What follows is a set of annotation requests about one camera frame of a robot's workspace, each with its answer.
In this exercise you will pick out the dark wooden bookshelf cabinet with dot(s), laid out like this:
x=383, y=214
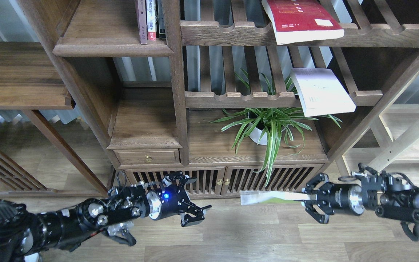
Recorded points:
x=219, y=54

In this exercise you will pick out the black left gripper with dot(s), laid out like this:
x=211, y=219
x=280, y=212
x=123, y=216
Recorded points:
x=168, y=201

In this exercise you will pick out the maroon upright book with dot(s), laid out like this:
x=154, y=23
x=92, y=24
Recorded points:
x=141, y=13

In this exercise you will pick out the dark wooden side table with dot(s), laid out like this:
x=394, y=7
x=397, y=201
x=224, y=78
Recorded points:
x=29, y=82

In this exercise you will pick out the small wooden drawer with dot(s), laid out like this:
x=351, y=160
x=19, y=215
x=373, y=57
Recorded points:
x=154, y=156

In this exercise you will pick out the dark upright book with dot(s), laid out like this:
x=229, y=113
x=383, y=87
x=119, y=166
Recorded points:
x=161, y=20

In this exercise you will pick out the green spider plant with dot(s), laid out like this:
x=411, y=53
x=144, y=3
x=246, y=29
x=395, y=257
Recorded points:
x=275, y=124

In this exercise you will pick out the light wooden shelf unit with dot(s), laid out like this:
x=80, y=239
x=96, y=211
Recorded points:
x=392, y=137

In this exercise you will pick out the right slatted cabinet door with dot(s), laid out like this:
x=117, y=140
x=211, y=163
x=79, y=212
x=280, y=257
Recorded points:
x=284, y=178

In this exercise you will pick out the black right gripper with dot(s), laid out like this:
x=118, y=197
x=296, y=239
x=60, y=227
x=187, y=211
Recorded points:
x=332, y=198

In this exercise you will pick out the pale pink book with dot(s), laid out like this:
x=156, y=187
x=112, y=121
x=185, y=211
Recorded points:
x=320, y=92

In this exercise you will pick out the red cover book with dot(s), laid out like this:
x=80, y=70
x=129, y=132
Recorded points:
x=299, y=21

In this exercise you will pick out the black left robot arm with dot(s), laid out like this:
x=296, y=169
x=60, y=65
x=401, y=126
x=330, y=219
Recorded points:
x=23, y=233

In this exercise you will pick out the white and yellow book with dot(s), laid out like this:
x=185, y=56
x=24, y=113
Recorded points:
x=251, y=197

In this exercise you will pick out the red white upright book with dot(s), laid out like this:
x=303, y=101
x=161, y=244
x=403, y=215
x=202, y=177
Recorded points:
x=151, y=20

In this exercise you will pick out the white plant pot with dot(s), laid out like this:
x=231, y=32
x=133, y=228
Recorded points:
x=256, y=136

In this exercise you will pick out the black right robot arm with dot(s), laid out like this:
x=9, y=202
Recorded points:
x=389, y=195

